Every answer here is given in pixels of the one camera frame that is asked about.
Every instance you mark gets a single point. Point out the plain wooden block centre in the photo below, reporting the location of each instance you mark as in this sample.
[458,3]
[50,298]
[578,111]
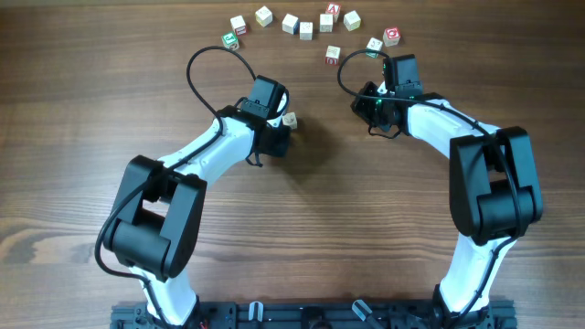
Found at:
[326,22]

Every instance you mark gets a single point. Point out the plain picture wooden block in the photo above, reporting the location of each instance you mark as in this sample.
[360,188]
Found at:
[306,30]

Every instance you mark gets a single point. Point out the yellow edged wooden block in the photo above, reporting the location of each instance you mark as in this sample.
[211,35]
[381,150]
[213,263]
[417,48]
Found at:
[264,16]

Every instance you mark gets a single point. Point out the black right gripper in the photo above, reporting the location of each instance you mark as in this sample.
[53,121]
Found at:
[358,107]

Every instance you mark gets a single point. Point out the red sided wooden block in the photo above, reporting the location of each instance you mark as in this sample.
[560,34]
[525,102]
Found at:
[238,25]

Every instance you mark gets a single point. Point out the green sided wooden block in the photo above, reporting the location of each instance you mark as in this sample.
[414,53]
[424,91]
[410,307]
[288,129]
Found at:
[374,46]

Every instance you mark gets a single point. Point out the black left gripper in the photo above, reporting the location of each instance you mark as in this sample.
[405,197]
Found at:
[278,143]

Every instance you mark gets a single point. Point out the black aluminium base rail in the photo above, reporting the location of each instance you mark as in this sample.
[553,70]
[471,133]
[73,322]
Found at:
[394,314]

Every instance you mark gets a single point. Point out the red bottomed wooden block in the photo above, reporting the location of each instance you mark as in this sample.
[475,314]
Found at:
[332,55]

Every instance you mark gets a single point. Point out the plain wooden block right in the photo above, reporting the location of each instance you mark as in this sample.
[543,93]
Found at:
[352,20]

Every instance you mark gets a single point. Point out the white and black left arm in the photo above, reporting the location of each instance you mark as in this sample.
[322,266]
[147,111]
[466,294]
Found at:
[153,226]

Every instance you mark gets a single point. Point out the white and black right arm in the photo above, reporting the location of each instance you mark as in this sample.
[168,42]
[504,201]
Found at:
[494,191]

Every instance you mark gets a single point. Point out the green letter wooden block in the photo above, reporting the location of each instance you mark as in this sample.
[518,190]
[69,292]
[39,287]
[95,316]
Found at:
[230,41]

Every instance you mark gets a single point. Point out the blue sided wooden block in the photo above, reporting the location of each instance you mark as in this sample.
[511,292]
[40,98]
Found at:
[290,24]

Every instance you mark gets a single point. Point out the red letter O block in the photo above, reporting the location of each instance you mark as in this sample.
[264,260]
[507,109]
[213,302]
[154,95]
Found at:
[391,36]

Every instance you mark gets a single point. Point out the red letter A block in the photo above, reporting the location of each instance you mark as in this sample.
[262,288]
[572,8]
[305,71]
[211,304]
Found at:
[333,9]

